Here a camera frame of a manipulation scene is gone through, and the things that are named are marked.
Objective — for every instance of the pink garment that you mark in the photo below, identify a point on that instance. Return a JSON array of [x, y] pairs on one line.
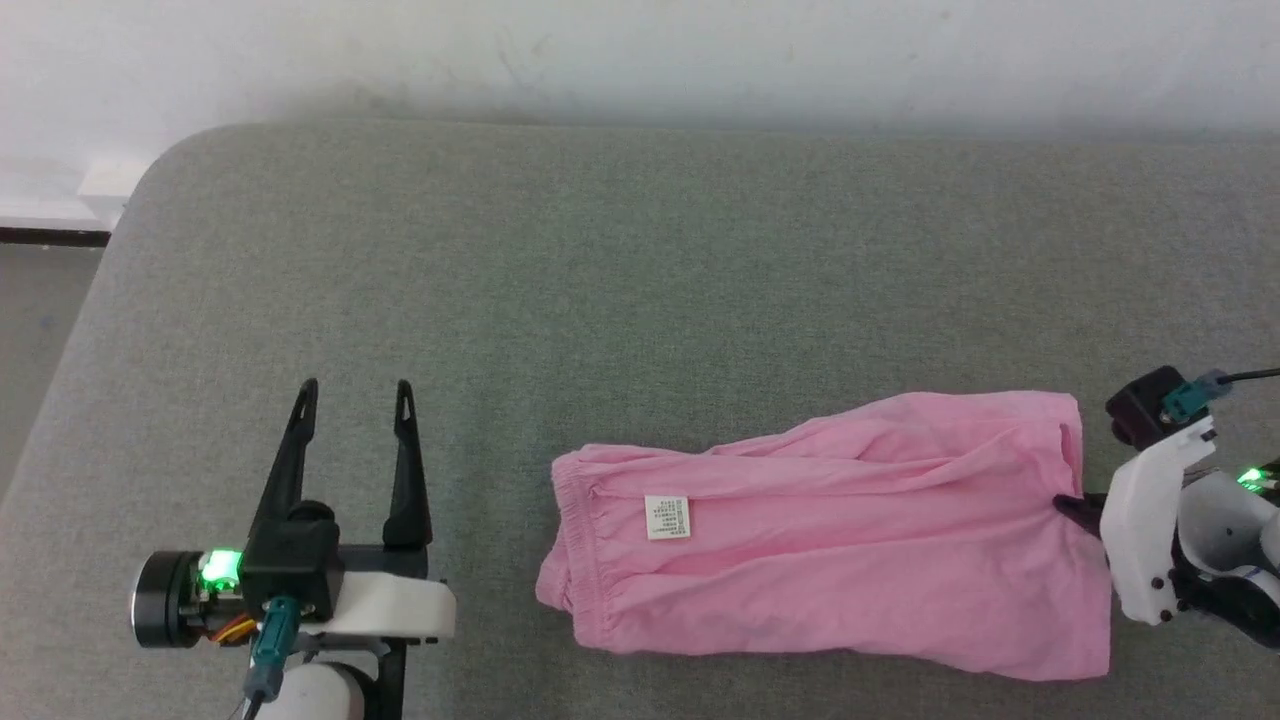
[[850, 560]]

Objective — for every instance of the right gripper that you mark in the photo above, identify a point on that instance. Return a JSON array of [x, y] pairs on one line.
[[1145, 540]]

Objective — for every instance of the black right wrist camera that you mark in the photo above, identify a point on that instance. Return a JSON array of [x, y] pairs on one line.
[[1140, 405]]

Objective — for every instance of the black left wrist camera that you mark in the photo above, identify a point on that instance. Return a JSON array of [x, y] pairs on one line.
[[290, 565]]

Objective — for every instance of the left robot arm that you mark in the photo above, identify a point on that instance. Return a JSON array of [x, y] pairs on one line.
[[320, 695]]

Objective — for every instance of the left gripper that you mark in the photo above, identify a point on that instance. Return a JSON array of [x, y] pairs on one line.
[[390, 605]]

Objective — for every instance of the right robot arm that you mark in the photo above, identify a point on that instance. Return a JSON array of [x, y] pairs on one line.
[[1225, 525]]

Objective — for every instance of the white wall skirting board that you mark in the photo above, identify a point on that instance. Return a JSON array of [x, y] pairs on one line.
[[60, 205]]

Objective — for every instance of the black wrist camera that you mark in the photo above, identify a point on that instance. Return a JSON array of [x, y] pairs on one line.
[[290, 565], [1140, 405]]

